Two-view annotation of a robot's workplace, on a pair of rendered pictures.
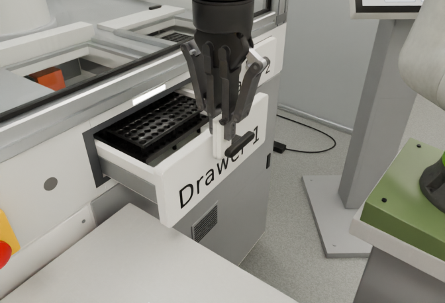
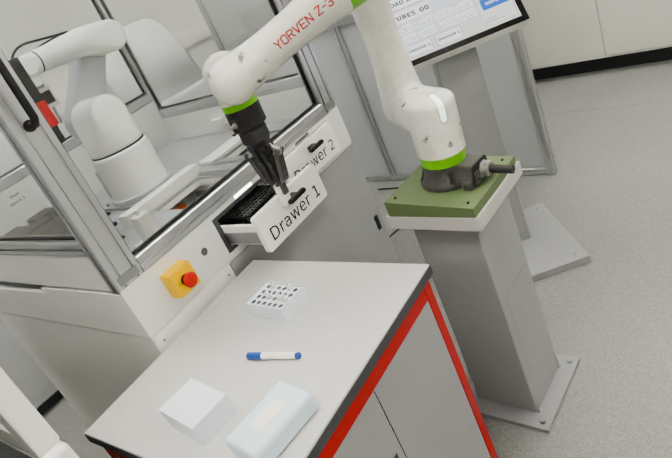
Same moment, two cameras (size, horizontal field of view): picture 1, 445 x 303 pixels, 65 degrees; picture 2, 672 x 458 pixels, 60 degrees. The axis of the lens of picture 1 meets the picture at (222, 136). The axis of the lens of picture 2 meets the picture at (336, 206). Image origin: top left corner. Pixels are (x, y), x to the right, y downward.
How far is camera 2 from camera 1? 1.06 m
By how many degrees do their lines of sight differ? 11
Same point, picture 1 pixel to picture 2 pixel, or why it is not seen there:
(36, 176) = (196, 247)
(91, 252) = (237, 285)
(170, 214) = (268, 243)
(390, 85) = (465, 116)
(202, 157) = (277, 209)
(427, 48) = (386, 102)
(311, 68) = not seen: hidden behind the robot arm
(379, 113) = (470, 144)
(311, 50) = not seen: hidden behind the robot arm
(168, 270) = (279, 276)
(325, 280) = not seen: hidden behind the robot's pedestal
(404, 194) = (409, 190)
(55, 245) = (217, 289)
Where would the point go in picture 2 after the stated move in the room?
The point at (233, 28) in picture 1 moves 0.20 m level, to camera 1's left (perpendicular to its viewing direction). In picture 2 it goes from (259, 140) to (187, 169)
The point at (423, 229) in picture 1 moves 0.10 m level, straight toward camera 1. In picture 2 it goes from (413, 203) to (394, 225)
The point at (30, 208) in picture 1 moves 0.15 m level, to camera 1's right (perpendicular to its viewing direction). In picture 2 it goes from (198, 266) to (249, 247)
